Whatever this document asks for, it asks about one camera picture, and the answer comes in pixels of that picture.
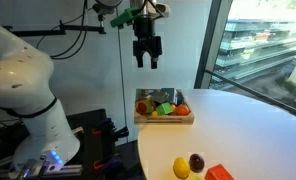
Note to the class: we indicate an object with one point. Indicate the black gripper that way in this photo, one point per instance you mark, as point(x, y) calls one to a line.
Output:
point(146, 35)

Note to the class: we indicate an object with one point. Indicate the yellow lemon toy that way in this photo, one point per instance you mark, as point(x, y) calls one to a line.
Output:
point(181, 168)

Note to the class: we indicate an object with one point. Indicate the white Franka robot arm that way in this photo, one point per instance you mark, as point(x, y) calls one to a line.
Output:
point(28, 100)

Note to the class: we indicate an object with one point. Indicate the multicolour toy block with circle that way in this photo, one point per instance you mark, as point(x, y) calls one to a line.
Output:
point(144, 106)

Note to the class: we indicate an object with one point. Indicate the small yellow toy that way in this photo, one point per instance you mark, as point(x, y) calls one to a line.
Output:
point(154, 113)

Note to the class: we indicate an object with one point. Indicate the orange ball toy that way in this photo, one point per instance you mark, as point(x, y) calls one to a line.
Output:
point(182, 110)

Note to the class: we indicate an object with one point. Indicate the dark purple plum toy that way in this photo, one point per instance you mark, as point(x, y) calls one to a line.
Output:
point(196, 163)

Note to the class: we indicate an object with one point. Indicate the black white picture cube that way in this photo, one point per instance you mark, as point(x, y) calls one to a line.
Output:
point(158, 96)

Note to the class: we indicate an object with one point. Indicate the black white square-pattern cube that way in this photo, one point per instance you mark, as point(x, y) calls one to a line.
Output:
point(169, 95)

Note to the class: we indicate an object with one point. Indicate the green cube block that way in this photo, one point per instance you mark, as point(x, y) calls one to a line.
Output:
point(164, 108)

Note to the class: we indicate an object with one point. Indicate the blue cube block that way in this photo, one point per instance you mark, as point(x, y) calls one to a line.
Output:
point(180, 99)

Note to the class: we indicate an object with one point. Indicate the wooden tray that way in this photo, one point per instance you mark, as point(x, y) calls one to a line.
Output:
point(163, 119)

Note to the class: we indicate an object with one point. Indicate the black equipment cart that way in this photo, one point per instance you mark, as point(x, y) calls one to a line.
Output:
point(75, 118)

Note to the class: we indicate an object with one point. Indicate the glass office building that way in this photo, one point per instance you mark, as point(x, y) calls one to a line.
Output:
point(254, 46)

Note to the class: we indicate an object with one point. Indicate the dark window railing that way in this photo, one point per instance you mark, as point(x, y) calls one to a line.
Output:
point(254, 95)

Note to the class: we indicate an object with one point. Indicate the red foam cube block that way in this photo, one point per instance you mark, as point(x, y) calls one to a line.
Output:
point(219, 172)

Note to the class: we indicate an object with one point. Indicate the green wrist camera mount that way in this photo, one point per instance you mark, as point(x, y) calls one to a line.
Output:
point(124, 17)

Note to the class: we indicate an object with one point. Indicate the dark window frame post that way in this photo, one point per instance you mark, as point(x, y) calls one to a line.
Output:
point(209, 43)

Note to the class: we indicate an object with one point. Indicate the small black mounted camera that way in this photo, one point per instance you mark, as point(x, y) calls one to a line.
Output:
point(103, 8)

